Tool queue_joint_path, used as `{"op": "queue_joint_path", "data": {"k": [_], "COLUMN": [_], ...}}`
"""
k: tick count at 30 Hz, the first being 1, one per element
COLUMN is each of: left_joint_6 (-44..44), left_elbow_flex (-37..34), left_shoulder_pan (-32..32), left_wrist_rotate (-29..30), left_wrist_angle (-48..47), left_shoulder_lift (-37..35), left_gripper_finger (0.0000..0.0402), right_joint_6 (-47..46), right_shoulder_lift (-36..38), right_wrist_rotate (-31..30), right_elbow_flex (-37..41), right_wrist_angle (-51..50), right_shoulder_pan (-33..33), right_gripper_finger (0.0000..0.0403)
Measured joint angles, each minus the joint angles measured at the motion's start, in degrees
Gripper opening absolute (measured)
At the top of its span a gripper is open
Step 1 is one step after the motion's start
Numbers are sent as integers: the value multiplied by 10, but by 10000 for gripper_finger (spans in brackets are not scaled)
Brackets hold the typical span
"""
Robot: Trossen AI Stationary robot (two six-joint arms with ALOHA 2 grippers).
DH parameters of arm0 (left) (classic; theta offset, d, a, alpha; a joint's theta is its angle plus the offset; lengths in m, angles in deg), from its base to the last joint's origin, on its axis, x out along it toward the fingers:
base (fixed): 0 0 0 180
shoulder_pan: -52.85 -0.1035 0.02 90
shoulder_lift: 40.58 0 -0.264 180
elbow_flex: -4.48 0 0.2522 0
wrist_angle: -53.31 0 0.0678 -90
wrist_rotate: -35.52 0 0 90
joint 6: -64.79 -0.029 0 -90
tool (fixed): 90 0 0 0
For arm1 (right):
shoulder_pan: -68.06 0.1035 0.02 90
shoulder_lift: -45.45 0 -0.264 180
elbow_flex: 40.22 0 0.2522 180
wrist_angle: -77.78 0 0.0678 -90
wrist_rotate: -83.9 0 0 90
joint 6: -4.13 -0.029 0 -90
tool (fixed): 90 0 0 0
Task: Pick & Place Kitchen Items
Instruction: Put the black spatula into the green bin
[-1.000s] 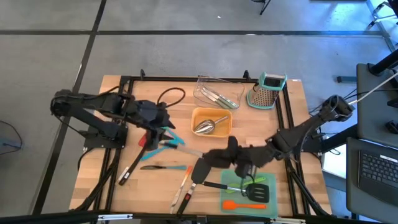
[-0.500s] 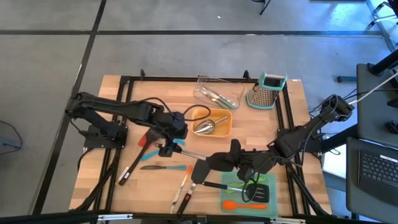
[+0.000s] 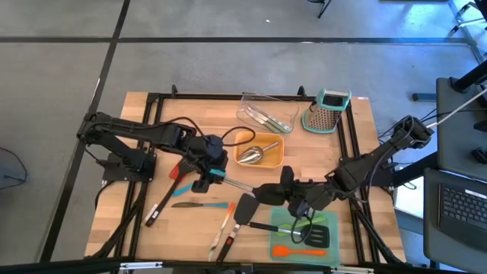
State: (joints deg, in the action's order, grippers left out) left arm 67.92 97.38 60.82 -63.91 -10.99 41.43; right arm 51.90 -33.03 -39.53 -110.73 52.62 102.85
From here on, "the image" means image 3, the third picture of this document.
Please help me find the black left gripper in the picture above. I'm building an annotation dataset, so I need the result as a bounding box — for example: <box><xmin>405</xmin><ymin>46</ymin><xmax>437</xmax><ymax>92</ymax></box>
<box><xmin>190</xmin><ymin>150</ymin><xmax>230</xmax><ymax>194</ymax></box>

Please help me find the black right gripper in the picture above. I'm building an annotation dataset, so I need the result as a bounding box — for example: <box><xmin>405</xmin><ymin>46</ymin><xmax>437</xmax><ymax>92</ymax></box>
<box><xmin>280</xmin><ymin>165</ymin><xmax>338</xmax><ymax>218</ymax></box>

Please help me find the slotted all-black nylon turner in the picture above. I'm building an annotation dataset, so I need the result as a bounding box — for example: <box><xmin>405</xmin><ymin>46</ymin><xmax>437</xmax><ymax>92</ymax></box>
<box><xmin>144</xmin><ymin>158</ymin><xmax>201</xmax><ymax>228</ymax></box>

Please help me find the long teal utensil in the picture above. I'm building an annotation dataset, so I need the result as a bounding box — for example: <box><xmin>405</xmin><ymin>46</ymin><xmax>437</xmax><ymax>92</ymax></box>
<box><xmin>171</xmin><ymin>170</ymin><xmax>226</xmax><ymax>198</ymax></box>

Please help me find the green silicone spatula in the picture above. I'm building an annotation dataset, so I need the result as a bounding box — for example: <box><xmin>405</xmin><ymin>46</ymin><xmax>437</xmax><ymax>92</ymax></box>
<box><xmin>274</xmin><ymin>215</ymin><xmax>327</xmax><ymax>237</ymax></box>

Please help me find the orange silicone spatula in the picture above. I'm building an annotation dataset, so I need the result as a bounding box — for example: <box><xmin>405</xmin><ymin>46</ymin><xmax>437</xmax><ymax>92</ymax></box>
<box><xmin>271</xmin><ymin>245</ymin><xmax>327</xmax><ymax>260</ymax></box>

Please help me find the yellow plastic bin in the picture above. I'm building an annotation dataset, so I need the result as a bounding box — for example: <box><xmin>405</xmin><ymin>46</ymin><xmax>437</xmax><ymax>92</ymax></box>
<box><xmin>233</xmin><ymin>132</ymin><xmax>285</xmax><ymax>170</ymax></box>

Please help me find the metal scoop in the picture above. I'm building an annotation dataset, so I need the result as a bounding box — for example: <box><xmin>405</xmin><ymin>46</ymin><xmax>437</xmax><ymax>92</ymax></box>
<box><xmin>237</xmin><ymin>141</ymin><xmax>281</xmax><ymax>165</ymax></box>

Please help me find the solid black turner steel neck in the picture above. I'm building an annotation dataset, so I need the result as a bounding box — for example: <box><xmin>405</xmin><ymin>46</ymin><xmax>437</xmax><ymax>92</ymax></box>
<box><xmin>215</xmin><ymin>193</ymin><xmax>261</xmax><ymax>265</ymax></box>

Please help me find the steel box grater teal trim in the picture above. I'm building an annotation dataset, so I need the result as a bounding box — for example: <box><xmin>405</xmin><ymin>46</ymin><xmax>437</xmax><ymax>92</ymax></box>
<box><xmin>301</xmin><ymin>88</ymin><xmax>352</xmax><ymax>134</ymax></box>

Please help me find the translucent teal plastic bin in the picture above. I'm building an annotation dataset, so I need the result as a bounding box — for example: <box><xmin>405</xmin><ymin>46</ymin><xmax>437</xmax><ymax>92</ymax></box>
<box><xmin>269</xmin><ymin>207</ymin><xmax>341</xmax><ymax>267</ymax></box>

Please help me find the clear plastic bin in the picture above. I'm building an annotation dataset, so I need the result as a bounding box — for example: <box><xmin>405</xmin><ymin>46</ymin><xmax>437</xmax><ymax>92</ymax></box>
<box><xmin>236</xmin><ymin>92</ymin><xmax>301</xmax><ymax>134</ymax></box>

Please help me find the white box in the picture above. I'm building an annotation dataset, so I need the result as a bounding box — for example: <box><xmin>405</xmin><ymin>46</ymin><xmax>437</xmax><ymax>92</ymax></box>
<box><xmin>393</xmin><ymin>177</ymin><xmax>425</xmax><ymax>218</ymax></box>

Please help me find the black desk leg bar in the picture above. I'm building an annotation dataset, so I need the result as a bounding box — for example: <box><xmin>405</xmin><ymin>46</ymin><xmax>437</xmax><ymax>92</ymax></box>
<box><xmin>391</xmin><ymin>151</ymin><xmax>438</xmax><ymax>188</ymax></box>

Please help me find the black stand leg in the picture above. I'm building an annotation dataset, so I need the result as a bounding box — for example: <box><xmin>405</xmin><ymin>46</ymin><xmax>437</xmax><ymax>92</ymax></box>
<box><xmin>307</xmin><ymin>0</ymin><xmax>333</xmax><ymax>19</ymax></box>

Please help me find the grey side table top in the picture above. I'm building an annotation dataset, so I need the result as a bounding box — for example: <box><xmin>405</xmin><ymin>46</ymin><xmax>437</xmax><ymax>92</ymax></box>
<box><xmin>435</xmin><ymin>77</ymin><xmax>487</xmax><ymax>183</ymax></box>

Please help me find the grey laptop black keyboard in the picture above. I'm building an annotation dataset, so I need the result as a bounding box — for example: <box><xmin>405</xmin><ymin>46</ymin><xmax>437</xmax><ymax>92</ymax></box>
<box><xmin>423</xmin><ymin>167</ymin><xmax>487</xmax><ymax>273</ymax></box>

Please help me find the black stand pole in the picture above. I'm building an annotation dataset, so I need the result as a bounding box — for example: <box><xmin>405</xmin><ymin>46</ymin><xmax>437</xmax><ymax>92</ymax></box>
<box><xmin>450</xmin><ymin>70</ymin><xmax>487</xmax><ymax>94</ymax></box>

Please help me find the teal handled knife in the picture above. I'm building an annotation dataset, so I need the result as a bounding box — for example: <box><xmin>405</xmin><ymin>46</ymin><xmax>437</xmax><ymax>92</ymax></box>
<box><xmin>170</xmin><ymin>202</ymin><xmax>230</xmax><ymax>209</ymax></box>

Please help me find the orange handled knife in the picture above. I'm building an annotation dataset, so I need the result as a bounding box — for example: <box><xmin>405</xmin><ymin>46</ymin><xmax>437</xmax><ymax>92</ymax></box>
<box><xmin>208</xmin><ymin>202</ymin><xmax>236</xmax><ymax>263</ymax></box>

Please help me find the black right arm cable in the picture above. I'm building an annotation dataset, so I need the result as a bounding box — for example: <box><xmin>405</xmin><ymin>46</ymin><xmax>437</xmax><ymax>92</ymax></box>
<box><xmin>291</xmin><ymin>207</ymin><xmax>316</xmax><ymax>244</ymax></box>

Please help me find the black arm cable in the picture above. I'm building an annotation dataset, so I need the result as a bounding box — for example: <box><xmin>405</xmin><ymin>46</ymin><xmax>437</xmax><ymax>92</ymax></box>
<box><xmin>159</xmin><ymin>116</ymin><xmax>257</xmax><ymax>148</ymax></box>
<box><xmin>291</xmin><ymin>207</ymin><xmax>316</xmax><ymax>244</ymax></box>

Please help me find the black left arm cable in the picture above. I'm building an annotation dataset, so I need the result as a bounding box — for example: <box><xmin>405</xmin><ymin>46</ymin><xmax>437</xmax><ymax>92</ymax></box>
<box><xmin>159</xmin><ymin>116</ymin><xmax>257</xmax><ymax>148</ymax></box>

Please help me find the black aluminium table frame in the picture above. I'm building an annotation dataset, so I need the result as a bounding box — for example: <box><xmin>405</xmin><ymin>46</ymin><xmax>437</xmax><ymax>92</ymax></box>
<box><xmin>91</xmin><ymin>84</ymin><xmax>406</xmax><ymax>267</ymax></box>

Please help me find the silver metal bracket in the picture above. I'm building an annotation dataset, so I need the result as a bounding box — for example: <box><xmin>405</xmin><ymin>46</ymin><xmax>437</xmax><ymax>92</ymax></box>
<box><xmin>119</xmin><ymin>261</ymin><xmax>164</xmax><ymax>272</ymax></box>
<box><xmin>334</xmin><ymin>266</ymin><xmax>376</xmax><ymax>274</ymax></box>

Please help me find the black horizontal rail bar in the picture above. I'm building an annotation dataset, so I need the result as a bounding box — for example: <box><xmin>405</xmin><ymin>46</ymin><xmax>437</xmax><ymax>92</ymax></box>
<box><xmin>0</xmin><ymin>255</ymin><xmax>487</xmax><ymax>274</ymax></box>

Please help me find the white cable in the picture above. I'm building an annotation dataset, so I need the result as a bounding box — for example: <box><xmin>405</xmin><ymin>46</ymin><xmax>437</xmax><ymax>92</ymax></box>
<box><xmin>425</xmin><ymin>87</ymin><xmax>487</xmax><ymax>130</ymax></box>

